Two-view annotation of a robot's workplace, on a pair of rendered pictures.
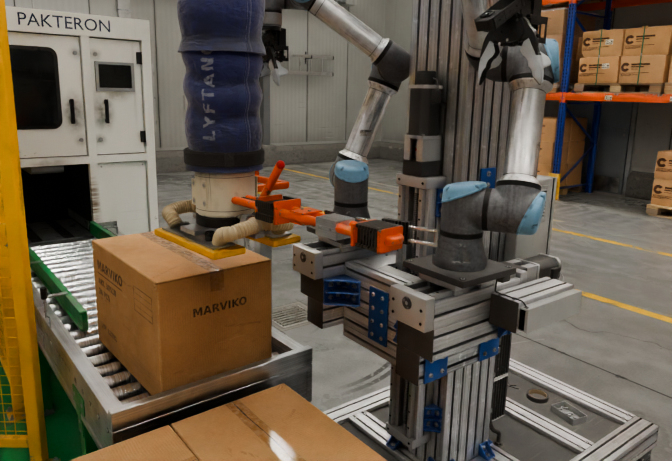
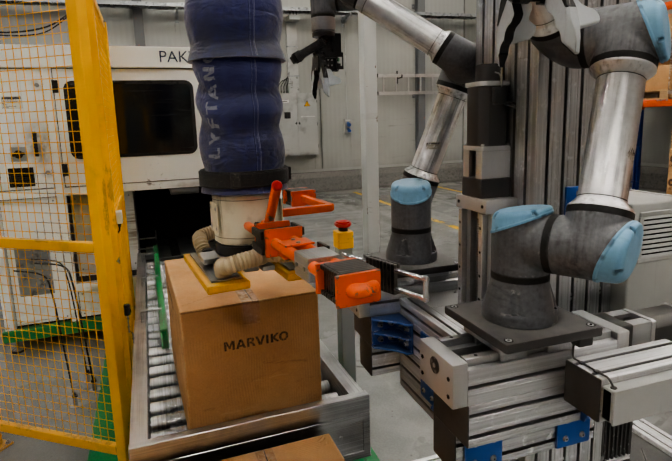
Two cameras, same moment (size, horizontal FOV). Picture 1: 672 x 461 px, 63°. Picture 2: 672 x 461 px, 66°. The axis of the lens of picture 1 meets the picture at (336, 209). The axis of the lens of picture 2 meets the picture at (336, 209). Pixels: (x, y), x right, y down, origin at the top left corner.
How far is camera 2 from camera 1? 0.51 m
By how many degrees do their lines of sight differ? 19
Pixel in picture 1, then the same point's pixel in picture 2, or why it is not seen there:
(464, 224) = (517, 264)
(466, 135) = (540, 143)
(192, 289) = (222, 321)
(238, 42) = (240, 46)
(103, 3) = not seen: hidden behind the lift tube
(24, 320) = (109, 334)
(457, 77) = (526, 68)
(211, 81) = (215, 93)
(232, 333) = (272, 371)
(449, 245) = (498, 291)
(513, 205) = (585, 240)
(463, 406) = not seen: outside the picture
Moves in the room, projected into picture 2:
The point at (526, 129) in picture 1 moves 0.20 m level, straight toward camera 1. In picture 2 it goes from (610, 131) to (585, 136)
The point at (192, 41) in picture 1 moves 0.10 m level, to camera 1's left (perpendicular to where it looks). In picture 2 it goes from (194, 50) to (158, 53)
